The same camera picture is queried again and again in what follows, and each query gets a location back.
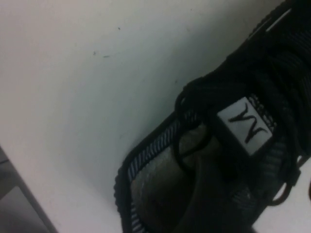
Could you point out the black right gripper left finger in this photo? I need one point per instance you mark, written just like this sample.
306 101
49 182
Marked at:
218 206

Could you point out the black mesh sneaker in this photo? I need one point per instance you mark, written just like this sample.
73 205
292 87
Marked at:
243 80

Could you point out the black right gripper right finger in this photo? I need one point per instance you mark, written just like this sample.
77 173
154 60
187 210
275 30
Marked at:
309 190

